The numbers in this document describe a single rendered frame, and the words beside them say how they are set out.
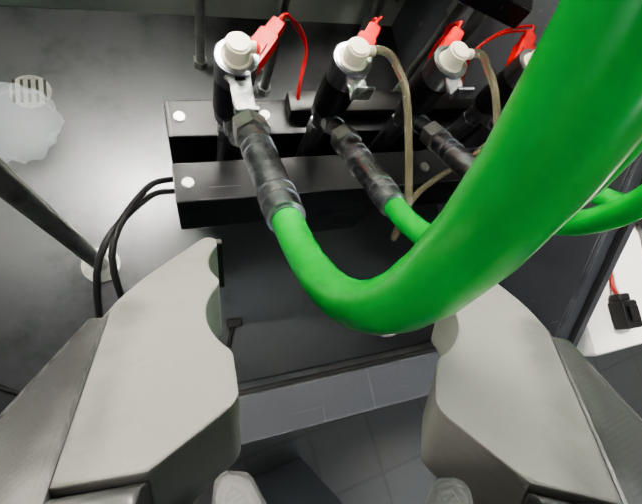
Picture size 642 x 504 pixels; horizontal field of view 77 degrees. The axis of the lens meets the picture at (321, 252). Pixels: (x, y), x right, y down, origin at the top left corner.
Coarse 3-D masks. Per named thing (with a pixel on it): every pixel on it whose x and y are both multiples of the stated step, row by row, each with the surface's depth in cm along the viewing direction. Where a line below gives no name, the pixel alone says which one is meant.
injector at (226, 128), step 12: (216, 48) 25; (216, 60) 25; (216, 72) 26; (228, 72) 25; (240, 72) 25; (252, 72) 26; (216, 84) 27; (228, 84) 26; (252, 84) 27; (216, 96) 28; (228, 96) 28; (216, 108) 30; (228, 108) 29; (216, 120) 31; (228, 120) 30; (228, 132) 29; (228, 144) 35; (216, 156) 39; (228, 156) 37
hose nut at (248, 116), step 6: (240, 114) 24; (246, 114) 23; (252, 114) 23; (258, 114) 24; (234, 120) 23; (240, 120) 23; (246, 120) 23; (252, 120) 23; (258, 120) 23; (264, 120) 24; (234, 126) 23; (240, 126) 23; (264, 126) 23; (234, 132) 24; (234, 138) 24
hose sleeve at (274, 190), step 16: (256, 128) 22; (240, 144) 22; (256, 144) 21; (272, 144) 22; (256, 160) 20; (272, 160) 20; (256, 176) 19; (272, 176) 19; (288, 176) 20; (256, 192) 19; (272, 192) 18; (288, 192) 18; (272, 208) 17
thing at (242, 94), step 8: (232, 80) 25; (248, 80) 26; (232, 88) 25; (240, 88) 25; (248, 88) 26; (232, 96) 25; (240, 96) 25; (248, 96) 25; (240, 104) 25; (248, 104) 25
